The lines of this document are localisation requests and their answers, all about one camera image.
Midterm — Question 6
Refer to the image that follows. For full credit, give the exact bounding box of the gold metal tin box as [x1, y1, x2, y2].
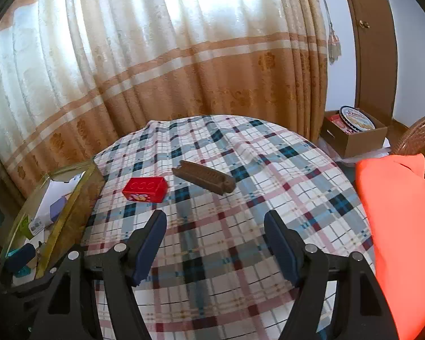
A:
[0, 159, 107, 280]

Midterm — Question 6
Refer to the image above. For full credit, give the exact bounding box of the brown toy track piece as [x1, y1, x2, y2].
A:
[172, 160, 236, 195]

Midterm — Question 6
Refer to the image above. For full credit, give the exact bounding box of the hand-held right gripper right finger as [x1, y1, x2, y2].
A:
[264, 210, 401, 340]

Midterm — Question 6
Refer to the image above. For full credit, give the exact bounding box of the brown wicker chair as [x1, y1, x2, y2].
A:
[390, 111, 425, 179]

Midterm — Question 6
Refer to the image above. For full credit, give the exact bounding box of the brown cardboard box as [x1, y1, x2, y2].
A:
[320, 108, 389, 158]

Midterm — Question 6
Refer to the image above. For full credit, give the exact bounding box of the white paper sheet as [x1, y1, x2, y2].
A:
[32, 172, 87, 227]

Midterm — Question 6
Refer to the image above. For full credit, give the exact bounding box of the orange cloth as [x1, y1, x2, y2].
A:
[355, 153, 425, 340]

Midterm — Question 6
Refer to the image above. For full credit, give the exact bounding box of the cream and orange curtain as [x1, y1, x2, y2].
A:
[0, 0, 332, 199]

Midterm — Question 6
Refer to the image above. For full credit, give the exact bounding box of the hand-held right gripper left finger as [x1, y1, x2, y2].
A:
[28, 210, 168, 340]

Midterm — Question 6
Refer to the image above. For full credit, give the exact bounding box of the curtain tieback tassel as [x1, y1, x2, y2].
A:
[315, 0, 342, 65]

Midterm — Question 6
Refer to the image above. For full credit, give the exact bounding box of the round cookie tin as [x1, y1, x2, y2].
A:
[339, 105, 377, 131]

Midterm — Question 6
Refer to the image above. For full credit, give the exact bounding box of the small white carton box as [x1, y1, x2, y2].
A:
[28, 216, 54, 236]

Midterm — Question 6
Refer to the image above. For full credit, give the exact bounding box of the red packet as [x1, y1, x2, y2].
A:
[328, 113, 351, 133]

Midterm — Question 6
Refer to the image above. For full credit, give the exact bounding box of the dark blue case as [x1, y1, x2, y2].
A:
[3, 244, 37, 273]

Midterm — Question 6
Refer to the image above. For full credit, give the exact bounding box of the red building brick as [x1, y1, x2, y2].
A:
[122, 176, 169, 203]

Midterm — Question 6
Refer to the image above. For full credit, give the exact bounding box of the purple square block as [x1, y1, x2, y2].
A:
[50, 198, 69, 222]

